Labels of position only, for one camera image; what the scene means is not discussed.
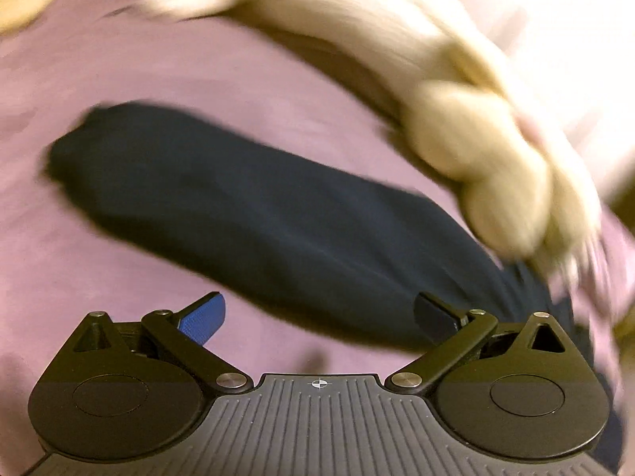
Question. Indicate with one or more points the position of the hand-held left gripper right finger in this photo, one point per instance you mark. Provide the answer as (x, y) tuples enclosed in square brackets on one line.
[(432, 318)]

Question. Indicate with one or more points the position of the navy blue pants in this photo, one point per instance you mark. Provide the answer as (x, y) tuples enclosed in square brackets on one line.
[(248, 218)]

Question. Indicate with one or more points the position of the pink bed sheet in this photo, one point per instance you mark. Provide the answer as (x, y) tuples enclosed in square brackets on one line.
[(124, 59)]

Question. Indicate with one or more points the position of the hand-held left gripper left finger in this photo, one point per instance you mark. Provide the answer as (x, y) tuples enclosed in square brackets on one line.
[(201, 318)]

